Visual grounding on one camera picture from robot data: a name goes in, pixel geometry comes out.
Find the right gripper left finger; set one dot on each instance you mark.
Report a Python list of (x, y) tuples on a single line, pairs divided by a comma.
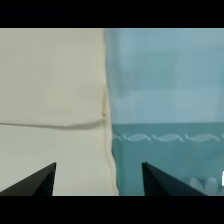
[(36, 183)]

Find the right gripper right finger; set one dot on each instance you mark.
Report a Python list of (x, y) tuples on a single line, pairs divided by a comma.
[(163, 183)]

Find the cream shirt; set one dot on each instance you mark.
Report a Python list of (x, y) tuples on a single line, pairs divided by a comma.
[(50, 100)]

